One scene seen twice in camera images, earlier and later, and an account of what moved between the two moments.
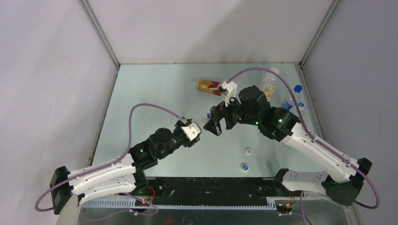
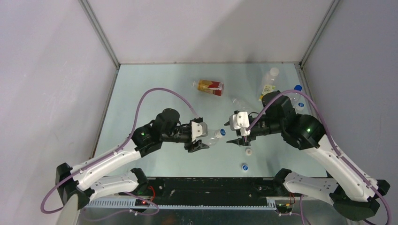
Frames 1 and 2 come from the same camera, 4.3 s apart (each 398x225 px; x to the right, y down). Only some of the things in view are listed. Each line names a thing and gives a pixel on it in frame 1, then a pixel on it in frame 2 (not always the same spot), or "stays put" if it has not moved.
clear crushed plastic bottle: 203,121 -> 213,140
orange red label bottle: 208,86 stays put
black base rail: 222,191 stays put
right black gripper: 217,112 -> 239,141
